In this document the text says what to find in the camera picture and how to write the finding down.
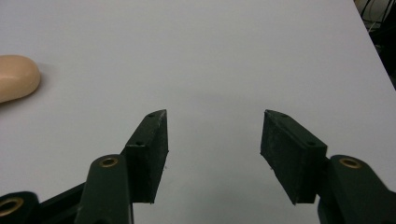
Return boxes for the beige oval soap bar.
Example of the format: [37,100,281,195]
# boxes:
[0,54,42,104]

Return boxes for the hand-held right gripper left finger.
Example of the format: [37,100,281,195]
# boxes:
[120,108,169,204]

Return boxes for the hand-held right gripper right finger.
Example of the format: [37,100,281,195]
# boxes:
[260,109,329,205]

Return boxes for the dark cables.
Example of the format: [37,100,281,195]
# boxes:
[354,0,396,91]

